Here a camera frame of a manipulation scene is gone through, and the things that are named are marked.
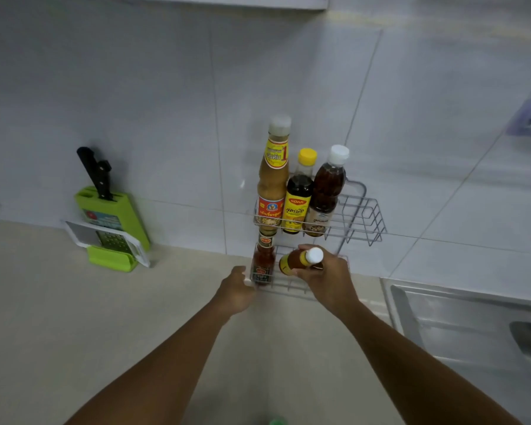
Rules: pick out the red chili sauce bottle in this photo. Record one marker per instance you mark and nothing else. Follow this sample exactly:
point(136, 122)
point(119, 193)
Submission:
point(263, 261)

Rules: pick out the green knife block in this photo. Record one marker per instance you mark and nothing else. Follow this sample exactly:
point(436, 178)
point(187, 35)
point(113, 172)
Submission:
point(130, 216)

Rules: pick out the person's left hand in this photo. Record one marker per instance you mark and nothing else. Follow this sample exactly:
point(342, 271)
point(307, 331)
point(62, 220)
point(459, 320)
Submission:
point(232, 294)

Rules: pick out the dark sauce bottle yellow cap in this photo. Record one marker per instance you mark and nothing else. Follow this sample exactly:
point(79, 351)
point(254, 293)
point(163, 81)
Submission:
point(297, 194)

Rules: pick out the brown sauce bottle white cap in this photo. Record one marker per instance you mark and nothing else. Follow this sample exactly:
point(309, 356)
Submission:
point(327, 185)

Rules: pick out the person's left forearm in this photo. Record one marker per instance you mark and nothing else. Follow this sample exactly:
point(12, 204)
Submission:
point(168, 371)

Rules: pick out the white framed metal grater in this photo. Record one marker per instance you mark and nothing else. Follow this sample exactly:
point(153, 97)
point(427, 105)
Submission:
point(115, 241)

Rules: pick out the purple wall hook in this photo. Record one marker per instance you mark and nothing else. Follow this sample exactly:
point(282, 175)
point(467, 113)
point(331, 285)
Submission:
point(529, 117)

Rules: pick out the person's right hand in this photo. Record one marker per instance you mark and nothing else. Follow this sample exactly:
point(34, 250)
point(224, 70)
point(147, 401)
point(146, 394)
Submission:
point(332, 283)

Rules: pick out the person's left fingers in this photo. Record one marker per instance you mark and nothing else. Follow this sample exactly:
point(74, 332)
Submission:
point(248, 281)

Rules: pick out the person's right forearm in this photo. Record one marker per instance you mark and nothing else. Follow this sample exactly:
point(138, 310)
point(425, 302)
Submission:
point(407, 371)

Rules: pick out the orange sauce bottle white cap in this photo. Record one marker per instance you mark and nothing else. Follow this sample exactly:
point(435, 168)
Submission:
point(297, 260)

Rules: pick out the tall tan sauce bottle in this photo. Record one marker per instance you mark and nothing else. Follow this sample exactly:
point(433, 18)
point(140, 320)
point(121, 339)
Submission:
point(272, 185)

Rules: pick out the stainless steel sink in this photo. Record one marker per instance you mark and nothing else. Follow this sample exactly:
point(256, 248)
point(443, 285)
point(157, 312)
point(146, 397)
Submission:
point(469, 331)

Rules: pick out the person's right thumb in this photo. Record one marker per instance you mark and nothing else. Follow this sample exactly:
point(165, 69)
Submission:
point(304, 271)

